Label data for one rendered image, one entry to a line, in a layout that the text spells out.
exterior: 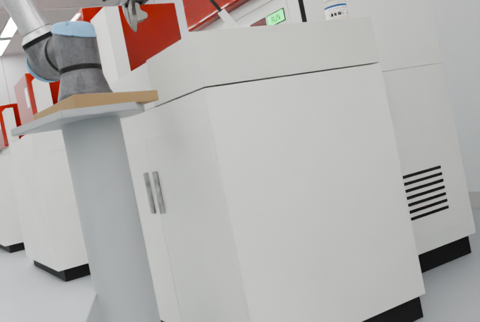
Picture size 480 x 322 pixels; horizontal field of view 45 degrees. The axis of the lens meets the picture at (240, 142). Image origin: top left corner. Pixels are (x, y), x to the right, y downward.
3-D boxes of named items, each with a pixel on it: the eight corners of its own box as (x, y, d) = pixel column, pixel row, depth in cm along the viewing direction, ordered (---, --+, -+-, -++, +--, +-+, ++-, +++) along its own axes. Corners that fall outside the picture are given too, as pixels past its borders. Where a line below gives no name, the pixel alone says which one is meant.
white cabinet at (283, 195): (267, 282, 264) (232, 107, 263) (431, 319, 180) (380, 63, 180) (136, 329, 232) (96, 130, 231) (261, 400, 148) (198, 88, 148)
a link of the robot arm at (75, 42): (71, 63, 151) (62, 13, 152) (48, 76, 161) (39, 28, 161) (111, 63, 160) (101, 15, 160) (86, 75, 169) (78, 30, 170)
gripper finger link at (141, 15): (151, 28, 194) (146, 1, 194) (135, 28, 191) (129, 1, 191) (148, 30, 196) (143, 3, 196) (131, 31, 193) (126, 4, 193)
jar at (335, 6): (339, 26, 187) (333, -3, 187) (354, 20, 180) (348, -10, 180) (323, 27, 183) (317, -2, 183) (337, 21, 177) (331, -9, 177)
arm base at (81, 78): (81, 97, 149) (74, 60, 149) (47, 110, 158) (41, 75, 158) (125, 96, 161) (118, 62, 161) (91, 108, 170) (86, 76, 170)
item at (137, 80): (126, 123, 231) (119, 88, 231) (181, 102, 184) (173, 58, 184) (103, 126, 227) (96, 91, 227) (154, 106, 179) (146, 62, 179)
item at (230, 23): (238, 49, 194) (231, 11, 194) (244, 46, 191) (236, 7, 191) (223, 51, 191) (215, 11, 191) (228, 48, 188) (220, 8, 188)
